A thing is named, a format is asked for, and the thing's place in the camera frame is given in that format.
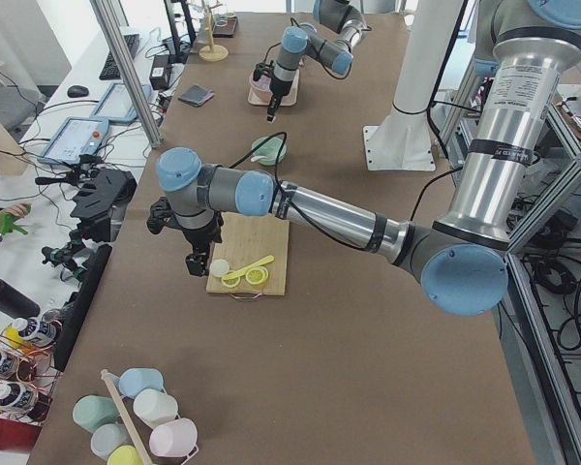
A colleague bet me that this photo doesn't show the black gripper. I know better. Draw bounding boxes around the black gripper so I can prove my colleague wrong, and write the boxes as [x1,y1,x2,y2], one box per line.
[183,212,223,277]
[266,79,291,118]

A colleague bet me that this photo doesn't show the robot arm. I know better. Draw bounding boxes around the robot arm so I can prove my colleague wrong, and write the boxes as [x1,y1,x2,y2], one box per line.
[156,1,581,316]
[263,1,370,122]

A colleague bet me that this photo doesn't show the pile of clear ice cubes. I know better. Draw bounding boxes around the pile of clear ice cubes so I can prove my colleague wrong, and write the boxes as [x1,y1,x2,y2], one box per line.
[252,76,271,93]

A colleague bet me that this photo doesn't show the pink bowl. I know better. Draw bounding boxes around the pink bowl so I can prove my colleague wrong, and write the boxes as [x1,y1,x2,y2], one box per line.
[248,74,272,106]

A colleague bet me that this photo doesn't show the mint green bowl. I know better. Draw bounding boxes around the mint green bowl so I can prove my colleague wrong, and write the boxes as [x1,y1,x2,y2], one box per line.
[251,137,287,166]

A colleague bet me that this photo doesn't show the person hand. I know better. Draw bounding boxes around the person hand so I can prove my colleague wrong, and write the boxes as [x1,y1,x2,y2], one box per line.
[0,202,31,223]

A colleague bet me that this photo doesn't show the cream plastic tray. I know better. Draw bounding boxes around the cream plastic tray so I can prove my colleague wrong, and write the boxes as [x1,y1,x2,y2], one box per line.
[248,72,300,107]

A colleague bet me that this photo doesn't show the white garlic bulb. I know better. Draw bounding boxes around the white garlic bulb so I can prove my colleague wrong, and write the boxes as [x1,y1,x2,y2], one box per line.
[209,259,230,278]

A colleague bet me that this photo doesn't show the lemon slice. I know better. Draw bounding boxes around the lemon slice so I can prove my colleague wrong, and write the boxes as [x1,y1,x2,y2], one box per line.
[244,265,269,286]
[220,271,242,289]

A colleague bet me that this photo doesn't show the bamboo cutting board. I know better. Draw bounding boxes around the bamboo cutting board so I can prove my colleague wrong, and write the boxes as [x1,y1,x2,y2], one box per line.
[206,212,290,296]

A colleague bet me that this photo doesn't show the wooden mug tree stand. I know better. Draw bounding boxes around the wooden mug tree stand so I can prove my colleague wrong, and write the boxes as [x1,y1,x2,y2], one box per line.
[199,1,229,62]

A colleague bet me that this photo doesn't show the grey folded cloth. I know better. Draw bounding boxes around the grey folded cloth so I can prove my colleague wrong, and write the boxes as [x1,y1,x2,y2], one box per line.
[178,84,215,108]

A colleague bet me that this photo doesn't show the dark wooden tray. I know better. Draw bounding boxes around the dark wooden tray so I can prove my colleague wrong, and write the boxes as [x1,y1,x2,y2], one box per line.
[213,17,238,38]

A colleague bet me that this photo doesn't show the blue plastic cup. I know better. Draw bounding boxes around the blue plastic cup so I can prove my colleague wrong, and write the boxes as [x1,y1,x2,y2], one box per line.
[118,368,164,399]

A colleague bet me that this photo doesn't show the white plastic cup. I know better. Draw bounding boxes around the white plastic cup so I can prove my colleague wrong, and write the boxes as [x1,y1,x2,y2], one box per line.
[133,388,178,429]

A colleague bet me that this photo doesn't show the blue teach pendant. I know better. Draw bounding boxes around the blue teach pendant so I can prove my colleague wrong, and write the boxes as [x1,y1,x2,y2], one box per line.
[90,82,138,125]
[37,117,109,165]

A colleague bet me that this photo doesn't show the black keyboard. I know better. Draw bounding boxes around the black keyboard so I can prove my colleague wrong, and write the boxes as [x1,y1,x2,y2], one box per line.
[98,33,141,81]

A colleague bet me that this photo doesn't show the pink plastic cup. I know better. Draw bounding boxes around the pink plastic cup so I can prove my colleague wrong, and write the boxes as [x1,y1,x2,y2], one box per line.
[149,418,199,457]

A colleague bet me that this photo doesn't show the green plastic cup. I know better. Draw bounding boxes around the green plastic cup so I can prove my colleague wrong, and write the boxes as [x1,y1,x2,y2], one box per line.
[72,395,119,433]

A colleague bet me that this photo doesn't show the grey plastic cup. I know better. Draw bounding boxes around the grey plastic cup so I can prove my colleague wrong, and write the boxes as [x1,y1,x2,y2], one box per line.
[90,423,132,460]

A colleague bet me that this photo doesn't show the black computer mouse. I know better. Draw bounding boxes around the black computer mouse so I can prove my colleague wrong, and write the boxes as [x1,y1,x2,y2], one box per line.
[67,85,89,98]

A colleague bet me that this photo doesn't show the green spray trigger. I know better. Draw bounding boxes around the green spray trigger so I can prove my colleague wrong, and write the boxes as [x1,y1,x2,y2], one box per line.
[0,215,28,235]

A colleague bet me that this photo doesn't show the yellow plastic cup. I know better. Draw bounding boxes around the yellow plastic cup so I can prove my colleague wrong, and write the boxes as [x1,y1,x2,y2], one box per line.
[107,445,143,465]

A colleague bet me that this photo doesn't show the black thermos bottle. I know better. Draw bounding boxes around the black thermos bottle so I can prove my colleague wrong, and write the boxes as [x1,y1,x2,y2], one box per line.
[0,279,40,319]

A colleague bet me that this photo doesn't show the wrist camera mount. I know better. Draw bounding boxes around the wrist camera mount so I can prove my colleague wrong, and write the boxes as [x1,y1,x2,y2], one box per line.
[146,197,180,234]
[252,61,274,82]

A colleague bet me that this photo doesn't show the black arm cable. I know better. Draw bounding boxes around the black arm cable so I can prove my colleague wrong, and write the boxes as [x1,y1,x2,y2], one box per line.
[229,130,466,243]

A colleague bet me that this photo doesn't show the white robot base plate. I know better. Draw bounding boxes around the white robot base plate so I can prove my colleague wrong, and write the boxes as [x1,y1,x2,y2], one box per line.
[362,125,436,171]

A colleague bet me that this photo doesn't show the aluminium frame post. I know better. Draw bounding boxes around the aluminium frame post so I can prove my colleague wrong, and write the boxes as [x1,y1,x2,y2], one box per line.
[90,0,162,148]

